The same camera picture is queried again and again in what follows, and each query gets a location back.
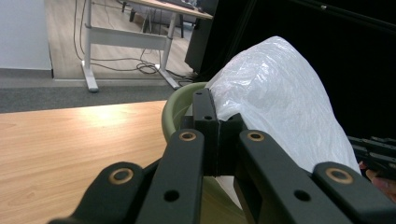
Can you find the white partition panel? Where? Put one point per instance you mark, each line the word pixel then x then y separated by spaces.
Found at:
pixel 21 31

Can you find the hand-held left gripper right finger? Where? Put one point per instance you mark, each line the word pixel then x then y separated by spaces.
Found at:
pixel 229 146

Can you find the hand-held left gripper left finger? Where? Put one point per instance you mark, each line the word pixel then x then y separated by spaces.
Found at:
pixel 204 105

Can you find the olive green trash bin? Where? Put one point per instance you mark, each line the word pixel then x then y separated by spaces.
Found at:
pixel 174 109

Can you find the white plastic trash bag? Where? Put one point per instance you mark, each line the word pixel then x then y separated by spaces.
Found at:
pixel 280 93

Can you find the white-legged wooden desk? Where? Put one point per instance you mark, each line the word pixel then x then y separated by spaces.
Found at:
pixel 124 37

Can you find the black curtain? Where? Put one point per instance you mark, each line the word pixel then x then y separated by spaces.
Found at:
pixel 358 77

